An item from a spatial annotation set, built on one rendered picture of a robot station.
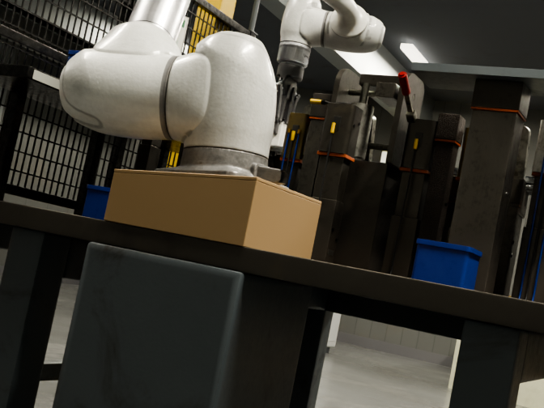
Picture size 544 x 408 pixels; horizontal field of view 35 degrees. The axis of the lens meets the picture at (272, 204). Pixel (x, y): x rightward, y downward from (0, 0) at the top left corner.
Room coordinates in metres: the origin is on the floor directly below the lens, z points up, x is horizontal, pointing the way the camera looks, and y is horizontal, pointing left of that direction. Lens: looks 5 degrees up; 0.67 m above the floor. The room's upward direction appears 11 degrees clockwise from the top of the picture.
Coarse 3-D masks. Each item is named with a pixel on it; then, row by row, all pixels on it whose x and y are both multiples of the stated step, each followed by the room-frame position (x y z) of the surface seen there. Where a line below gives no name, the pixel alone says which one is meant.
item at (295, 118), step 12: (288, 120) 2.11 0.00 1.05; (300, 120) 2.09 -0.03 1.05; (288, 132) 2.10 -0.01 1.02; (300, 132) 2.09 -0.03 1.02; (288, 144) 2.10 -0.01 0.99; (300, 144) 2.09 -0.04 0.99; (288, 156) 2.09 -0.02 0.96; (300, 156) 2.09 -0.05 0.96; (288, 168) 2.11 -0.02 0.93; (300, 168) 2.11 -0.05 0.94; (288, 180) 2.09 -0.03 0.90
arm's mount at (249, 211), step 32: (128, 192) 1.44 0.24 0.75; (160, 192) 1.41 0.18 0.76; (192, 192) 1.38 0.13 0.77; (224, 192) 1.36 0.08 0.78; (256, 192) 1.34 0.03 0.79; (288, 192) 1.44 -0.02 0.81; (128, 224) 1.43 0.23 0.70; (160, 224) 1.40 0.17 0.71; (192, 224) 1.38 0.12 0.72; (224, 224) 1.35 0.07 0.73; (256, 224) 1.36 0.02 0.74; (288, 224) 1.47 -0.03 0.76
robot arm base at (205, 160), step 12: (192, 156) 1.47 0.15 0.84; (204, 156) 1.45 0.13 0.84; (216, 156) 1.44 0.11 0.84; (228, 156) 1.44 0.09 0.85; (240, 156) 1.45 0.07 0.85; (252, 156) 1.46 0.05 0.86; (156, 168) 1.49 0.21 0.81; (168, 168) 1.48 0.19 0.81; (180, 168) 1.47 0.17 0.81; (192, 168) 1.46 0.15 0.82; (204, 168) 1.44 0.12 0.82; (216, 168) 1.43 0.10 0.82; (228, 168) 1.43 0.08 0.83; (240, 168) 1.45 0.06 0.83; (252, 168) 1.46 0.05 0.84; (264, 168) 1.45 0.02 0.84; (276, 180) 1.44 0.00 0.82
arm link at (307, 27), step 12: (300, 0) 2.34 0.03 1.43; (312, 0) 2.34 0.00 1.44; (288, 12) 2.35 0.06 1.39; (300, 12) 2.33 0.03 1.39; (312, 12) 2.33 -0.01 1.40; (324, 12) 2.33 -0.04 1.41; (288, 24) 2.34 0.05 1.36; (300, 24) 2.33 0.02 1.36; (312, 24) 2.32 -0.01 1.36; (324, 24) 2.32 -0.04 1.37; (288, 36) 2.34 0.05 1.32; (300, 36) 2.34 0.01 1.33; (312, 36) 2.33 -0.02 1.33
